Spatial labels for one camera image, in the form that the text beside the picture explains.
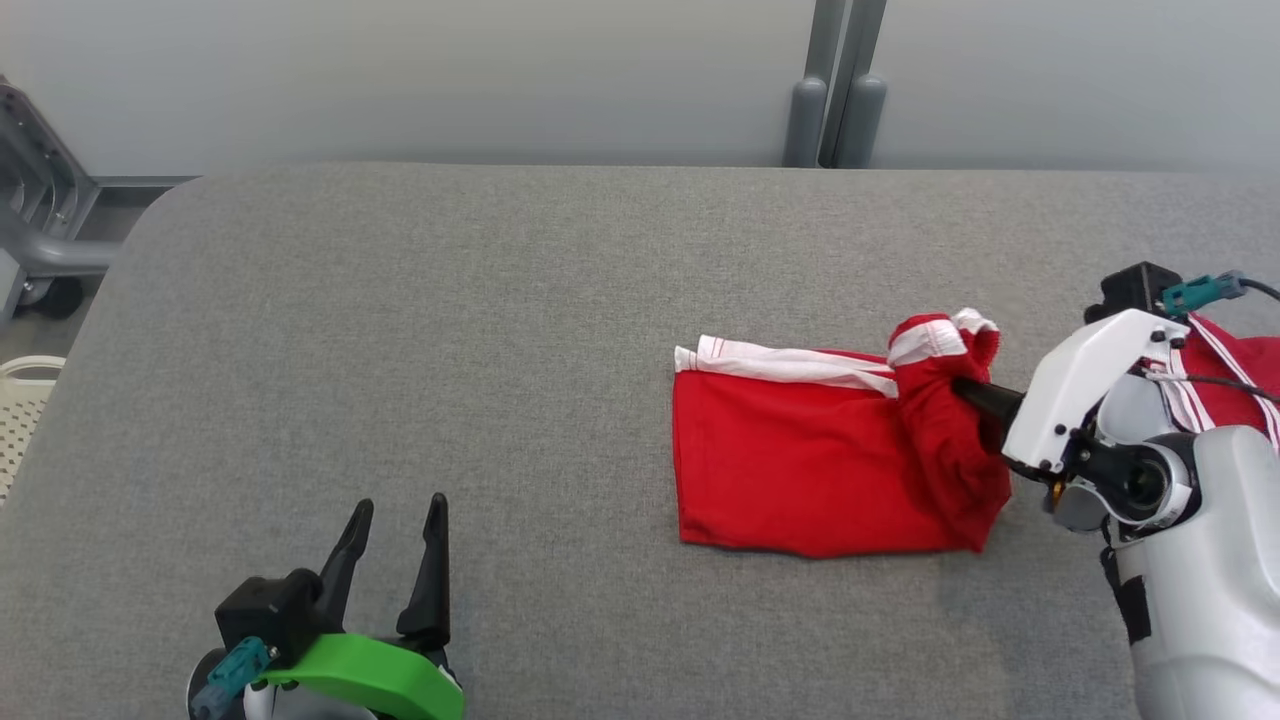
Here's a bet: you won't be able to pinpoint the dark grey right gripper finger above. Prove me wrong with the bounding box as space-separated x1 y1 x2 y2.
950 375 1028 421

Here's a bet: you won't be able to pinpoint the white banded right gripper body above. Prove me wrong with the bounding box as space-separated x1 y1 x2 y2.
1003 308 1193 476

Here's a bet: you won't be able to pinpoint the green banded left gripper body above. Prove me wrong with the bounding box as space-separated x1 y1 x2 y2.
245 632 466 720

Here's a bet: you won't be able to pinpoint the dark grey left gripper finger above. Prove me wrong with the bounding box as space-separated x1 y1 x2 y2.
397 492 453 649
318 498 376 626

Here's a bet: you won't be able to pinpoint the red Bulls basketball jersey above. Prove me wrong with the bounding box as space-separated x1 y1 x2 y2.
1160 313 1280 451

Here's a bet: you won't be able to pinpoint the red shorts with white trim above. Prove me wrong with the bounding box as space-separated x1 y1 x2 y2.
672 308 1013 559

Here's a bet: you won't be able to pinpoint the cream perforated laundry basket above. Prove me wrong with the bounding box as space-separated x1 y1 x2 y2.
0 355 68 501

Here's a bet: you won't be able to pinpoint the black left cable teal plug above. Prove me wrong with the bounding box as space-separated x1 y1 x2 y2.
188 637 273 720

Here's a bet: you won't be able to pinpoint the black cable teal plug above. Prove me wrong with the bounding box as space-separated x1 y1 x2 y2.
1140 270 1280 406
188 637 273 720

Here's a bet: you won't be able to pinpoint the black right cable teal plug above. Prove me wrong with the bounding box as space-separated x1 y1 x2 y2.
1140 270 1280 406

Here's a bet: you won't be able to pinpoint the grey metal window frame post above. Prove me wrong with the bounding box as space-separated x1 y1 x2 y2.
783 0 889 169

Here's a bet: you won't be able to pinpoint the grey metal wheeled frame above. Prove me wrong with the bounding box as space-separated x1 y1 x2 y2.
0 75 196 321

